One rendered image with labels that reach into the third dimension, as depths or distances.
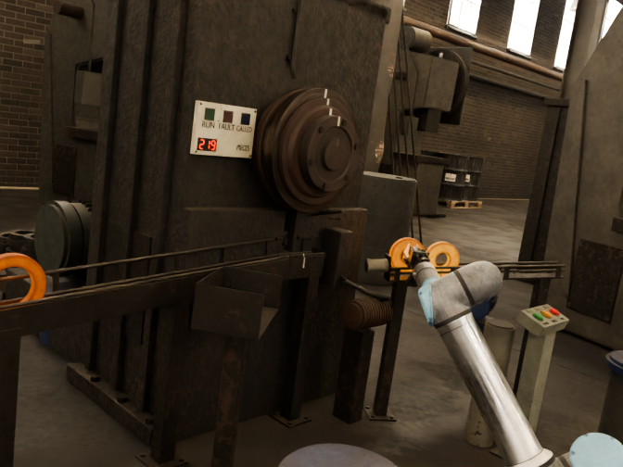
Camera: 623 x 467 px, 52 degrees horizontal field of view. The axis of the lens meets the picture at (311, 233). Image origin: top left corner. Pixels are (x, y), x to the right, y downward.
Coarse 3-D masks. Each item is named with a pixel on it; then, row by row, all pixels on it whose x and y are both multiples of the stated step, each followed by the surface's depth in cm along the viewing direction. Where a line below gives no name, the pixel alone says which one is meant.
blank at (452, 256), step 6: (432, 246) 269; (438, 246) 269; (444, 246) 270; (450, 246) 270; (432, 252) 269; (438, 252) 270; (444, 252) 270; (450, 252) 271; (456, 252) 271; (432, 258) 270; (450, 258) 271; (456, 258) 272; (444, 264) 274; (450, 264) 272; (456, 264) 272; (438, 270) 271; (444, 270) 272; (450, 270) 272
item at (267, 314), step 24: (216, 288) 183; (240, 288) 209; (264, 288) 208; (216, 312) 184; (240, 312) 183; (264, 312) 203; (240, 336) 184; (240, 360) 198; (240, 384) 202; (216, 432) 203; (216, 456) 204
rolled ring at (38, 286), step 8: (0, 256) 170; (8, 256) 170; (16, 256) 171; (24, 256) 173; (0, 264) 168; (8, 264) 170; (16, 264) 171; (24, 264) 173; (32, 264) 174; (32, 272) 175; (40, 272) 176; (32, 280) 177; (40, 280) 177; (32, 288) 177; (40, 288) 177; (32, 296) 176; (40, 296) 178
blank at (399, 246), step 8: (400, 240) 267; (408, 240) 267; (416, 240) 268; (392, 248) 267; (400, 248) 267; (424, 248) 269; (392, 256) 267; (400, 256) 268; (392, 264) 268; (400, 264) 268
